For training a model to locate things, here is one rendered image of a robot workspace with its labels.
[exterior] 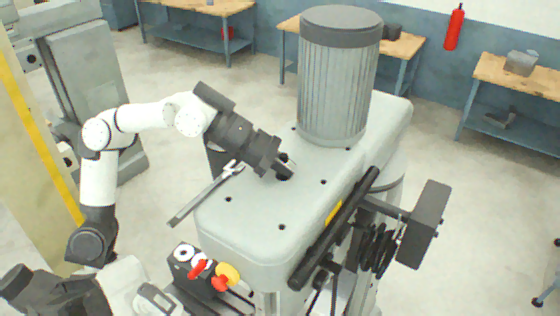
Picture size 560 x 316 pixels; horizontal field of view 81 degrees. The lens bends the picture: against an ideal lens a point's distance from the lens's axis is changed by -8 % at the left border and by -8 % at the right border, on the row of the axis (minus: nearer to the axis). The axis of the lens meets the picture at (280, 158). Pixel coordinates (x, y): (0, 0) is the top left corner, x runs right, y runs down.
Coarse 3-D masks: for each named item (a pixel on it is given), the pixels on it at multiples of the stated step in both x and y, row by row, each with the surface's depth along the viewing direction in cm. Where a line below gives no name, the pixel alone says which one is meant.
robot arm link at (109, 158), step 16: (96, 128) 81; (80, 144) 85; (96, 144) 82; (96, 160) 85; (112, 160) 88; (96, 176) 86; (112, 176) 89; (80, 192) 88; (96, 192) 87; (112, 192) 90
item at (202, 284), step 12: (180, 252) 159; (192, 252) 158; (168, 264) 159; (180, 264) 155; (192, 264) 153; (180, 276) 161; (204, 276) 150; (216, 276) 158; (192, 288) 163; (204, 288) 156
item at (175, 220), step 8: (232, 160) 90; (224, 168) 87; (240, 168) 88; (224, 176) 85; (216, 184) 83; (208, 192) 81; (192, 200) 79; (200, 200) 79; (184, 208) 77; (192, 208) 77; (176, 216) 75; (184, 216) 76; (168, 224) 74; (176, 224) 74
